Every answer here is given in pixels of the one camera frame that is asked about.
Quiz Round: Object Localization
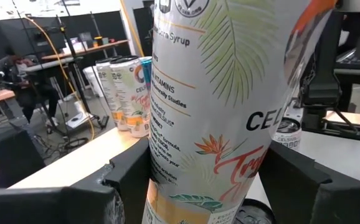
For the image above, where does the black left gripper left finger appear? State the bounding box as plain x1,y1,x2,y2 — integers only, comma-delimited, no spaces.
0,136,152,224

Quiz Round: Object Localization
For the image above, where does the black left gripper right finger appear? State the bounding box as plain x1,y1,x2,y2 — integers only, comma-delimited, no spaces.
258,139,360,224

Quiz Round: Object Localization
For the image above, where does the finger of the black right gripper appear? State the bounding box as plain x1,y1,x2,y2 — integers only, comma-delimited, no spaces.
300,12,343,109

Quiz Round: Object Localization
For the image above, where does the light wooden board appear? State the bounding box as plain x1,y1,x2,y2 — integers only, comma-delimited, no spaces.
323,110,360,128

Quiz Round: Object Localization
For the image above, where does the black equipment case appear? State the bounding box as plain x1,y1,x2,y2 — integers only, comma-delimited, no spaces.
0,123,47,189

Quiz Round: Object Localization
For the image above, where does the person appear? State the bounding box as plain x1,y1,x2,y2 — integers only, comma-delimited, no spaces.
0,45,61,127

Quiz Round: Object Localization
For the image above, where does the white waste bin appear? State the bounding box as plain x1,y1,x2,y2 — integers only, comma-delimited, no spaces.
82,65,105,99

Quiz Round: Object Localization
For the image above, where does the black tripod stand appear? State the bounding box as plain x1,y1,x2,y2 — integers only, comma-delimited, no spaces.
55,14,110,130

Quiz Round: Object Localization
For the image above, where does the long wooden workbench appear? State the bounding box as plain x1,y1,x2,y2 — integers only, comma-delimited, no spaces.
41,39,131,62

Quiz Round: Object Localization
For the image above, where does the black partition panel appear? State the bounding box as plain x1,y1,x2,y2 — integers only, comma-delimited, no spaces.
0,11,131,65

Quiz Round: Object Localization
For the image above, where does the black table frame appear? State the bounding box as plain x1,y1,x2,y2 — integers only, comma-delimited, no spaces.
301,104,360,143

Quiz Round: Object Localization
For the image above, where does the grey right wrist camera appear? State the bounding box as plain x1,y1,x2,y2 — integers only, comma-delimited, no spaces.
334,0,360,14

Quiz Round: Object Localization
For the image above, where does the yellow drooping cable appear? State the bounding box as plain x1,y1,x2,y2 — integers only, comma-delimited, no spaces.
23,15,97,141

